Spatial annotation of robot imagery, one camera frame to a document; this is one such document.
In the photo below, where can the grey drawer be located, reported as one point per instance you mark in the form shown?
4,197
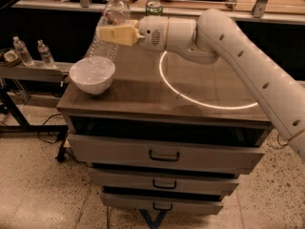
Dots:
165,155
162,204
131,180

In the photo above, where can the clear plastic water bottle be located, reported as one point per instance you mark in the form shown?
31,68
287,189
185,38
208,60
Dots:
116,12

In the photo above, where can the small water bottle left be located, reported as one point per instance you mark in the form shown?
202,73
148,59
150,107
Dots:
22,50

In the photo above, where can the small water bottle right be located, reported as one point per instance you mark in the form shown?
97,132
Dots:
45,54

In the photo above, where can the green drink can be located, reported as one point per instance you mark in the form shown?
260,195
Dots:
154,8

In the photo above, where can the metal rail background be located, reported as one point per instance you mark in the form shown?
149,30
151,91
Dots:
268,11

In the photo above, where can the white ceramic bowl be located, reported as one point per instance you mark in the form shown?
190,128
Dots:
93,75

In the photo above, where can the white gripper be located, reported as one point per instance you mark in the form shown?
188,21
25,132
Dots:
152,31

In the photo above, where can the small water bottle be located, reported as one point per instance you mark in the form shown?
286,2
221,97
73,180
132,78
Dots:
22,50
45,54

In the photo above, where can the middle grey drawer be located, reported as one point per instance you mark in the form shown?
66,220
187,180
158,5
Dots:
131,180

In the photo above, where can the grey drawer cabinet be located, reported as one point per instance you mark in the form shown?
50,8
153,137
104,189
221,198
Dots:
162,97

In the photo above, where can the grey side shelf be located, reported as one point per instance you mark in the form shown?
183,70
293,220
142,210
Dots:
38,72

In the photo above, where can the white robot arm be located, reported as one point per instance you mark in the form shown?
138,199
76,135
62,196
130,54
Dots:
215,35

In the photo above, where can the top grey drawer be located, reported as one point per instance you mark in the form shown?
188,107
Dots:
165,155

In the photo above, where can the bottom grey drawer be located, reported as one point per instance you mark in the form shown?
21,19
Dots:
162,204

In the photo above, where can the small dish on shelf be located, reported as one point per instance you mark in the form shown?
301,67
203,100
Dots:
9,58

